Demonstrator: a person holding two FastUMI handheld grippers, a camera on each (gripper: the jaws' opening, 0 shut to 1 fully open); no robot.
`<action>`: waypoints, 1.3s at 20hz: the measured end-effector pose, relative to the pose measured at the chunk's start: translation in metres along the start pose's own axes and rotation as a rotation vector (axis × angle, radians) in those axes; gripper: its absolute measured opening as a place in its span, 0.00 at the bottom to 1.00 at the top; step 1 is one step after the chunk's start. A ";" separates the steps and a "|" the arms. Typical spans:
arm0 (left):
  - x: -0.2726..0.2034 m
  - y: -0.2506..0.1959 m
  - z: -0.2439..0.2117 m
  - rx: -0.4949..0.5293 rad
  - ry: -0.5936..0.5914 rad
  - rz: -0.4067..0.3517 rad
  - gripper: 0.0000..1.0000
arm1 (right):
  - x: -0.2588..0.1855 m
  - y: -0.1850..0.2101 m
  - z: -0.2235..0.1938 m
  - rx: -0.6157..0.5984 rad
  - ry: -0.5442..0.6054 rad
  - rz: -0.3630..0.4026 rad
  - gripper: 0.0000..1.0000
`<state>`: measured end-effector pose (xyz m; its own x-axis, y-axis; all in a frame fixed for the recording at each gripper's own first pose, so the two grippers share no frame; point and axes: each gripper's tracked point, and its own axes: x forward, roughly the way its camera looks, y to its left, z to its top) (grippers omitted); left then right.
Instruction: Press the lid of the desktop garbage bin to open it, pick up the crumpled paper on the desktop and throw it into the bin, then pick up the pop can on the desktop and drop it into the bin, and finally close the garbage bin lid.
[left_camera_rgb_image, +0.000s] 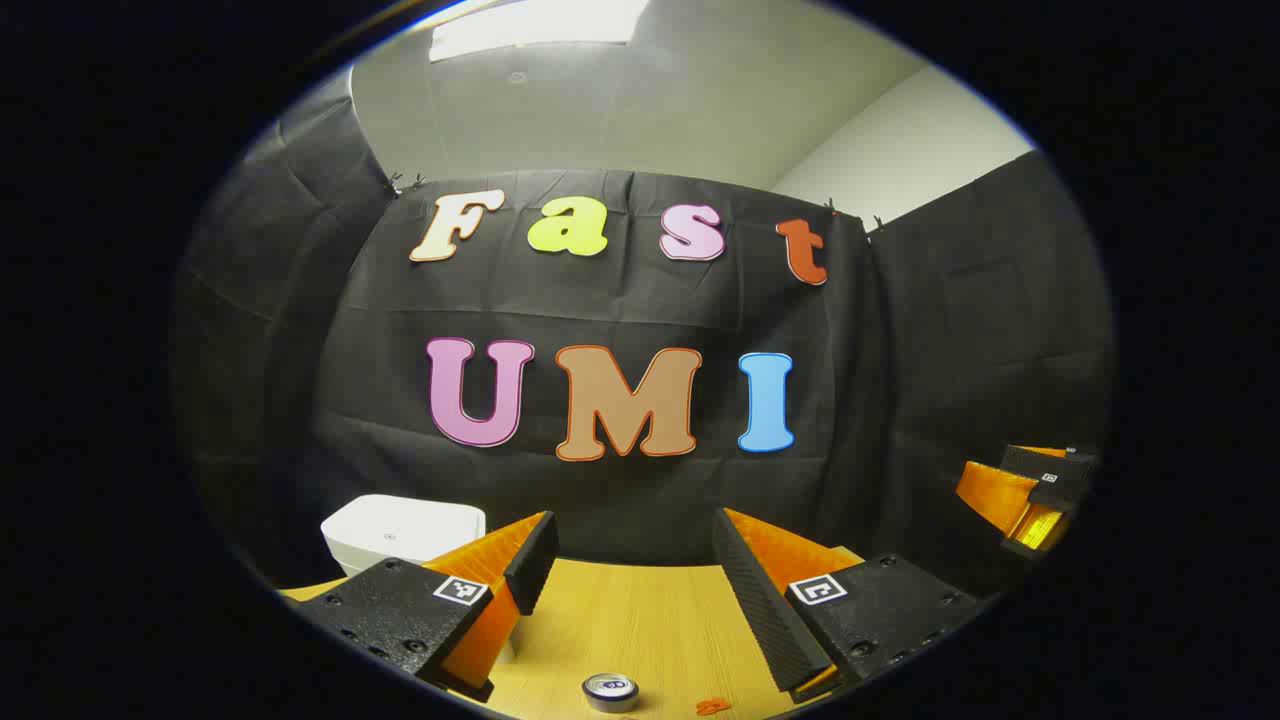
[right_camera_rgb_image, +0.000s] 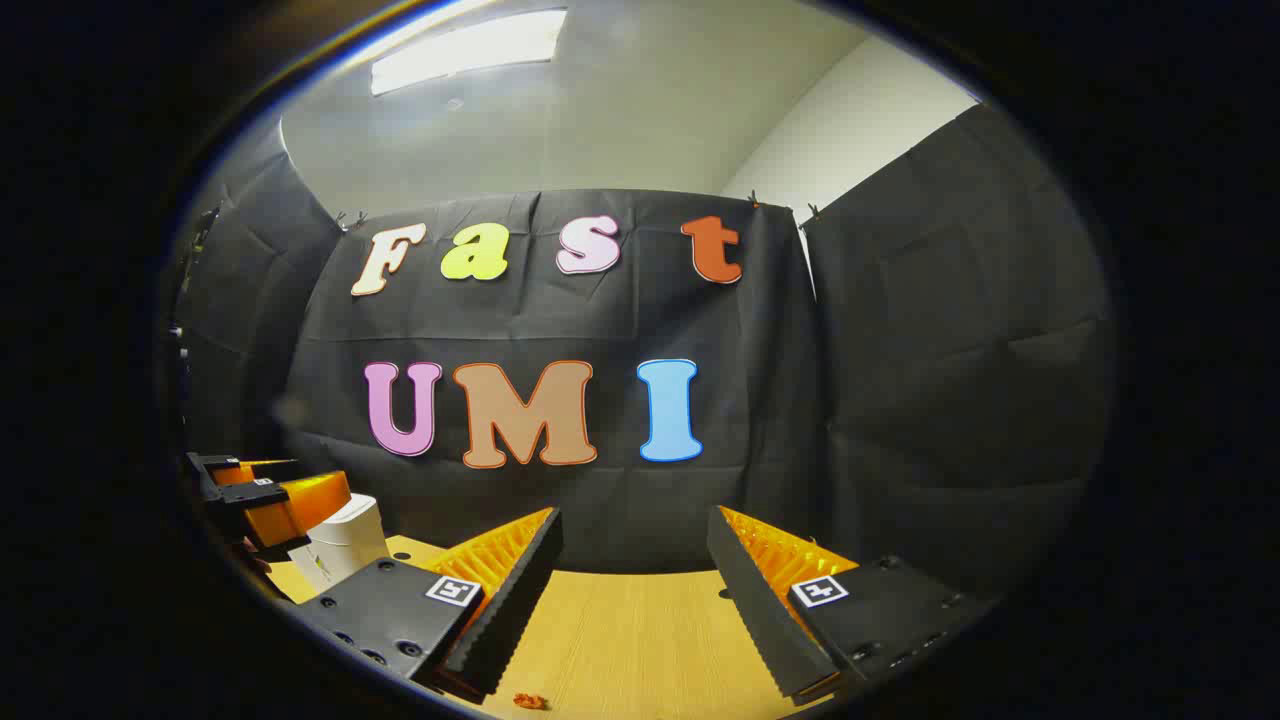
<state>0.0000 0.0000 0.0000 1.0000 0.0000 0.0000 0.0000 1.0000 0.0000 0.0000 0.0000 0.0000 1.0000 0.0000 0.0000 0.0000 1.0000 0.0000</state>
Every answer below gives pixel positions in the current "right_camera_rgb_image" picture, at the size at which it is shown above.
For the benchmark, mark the black backdrop cloth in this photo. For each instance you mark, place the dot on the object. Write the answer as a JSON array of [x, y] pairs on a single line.
[[800, 400]]

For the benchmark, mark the small red paper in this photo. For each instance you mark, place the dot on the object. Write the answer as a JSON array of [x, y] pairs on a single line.
[[530, 701]]

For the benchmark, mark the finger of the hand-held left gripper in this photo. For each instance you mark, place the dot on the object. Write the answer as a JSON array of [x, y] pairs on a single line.
[[215, 472], [300, 505]]

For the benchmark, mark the white desktop garbage bin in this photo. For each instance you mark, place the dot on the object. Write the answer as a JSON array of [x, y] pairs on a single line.
[[350, 540]]

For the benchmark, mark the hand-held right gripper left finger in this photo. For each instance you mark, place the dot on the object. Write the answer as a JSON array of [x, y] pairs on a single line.
[[510, 610]]

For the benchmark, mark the wooden desktop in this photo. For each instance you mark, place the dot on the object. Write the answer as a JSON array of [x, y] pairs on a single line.
[[630, 640]]

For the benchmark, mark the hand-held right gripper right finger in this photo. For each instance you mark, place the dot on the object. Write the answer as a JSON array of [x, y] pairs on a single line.
[[760, 620]]

